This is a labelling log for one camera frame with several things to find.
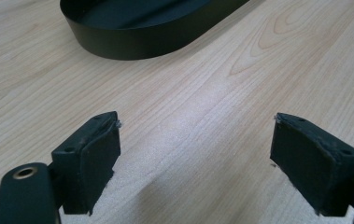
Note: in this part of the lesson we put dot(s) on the black oval tray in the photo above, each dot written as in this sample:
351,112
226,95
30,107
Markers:
140,29

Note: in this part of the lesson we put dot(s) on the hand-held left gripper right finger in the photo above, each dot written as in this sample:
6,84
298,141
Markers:
313,165

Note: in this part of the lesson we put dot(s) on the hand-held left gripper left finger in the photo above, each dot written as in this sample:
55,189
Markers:
86,165

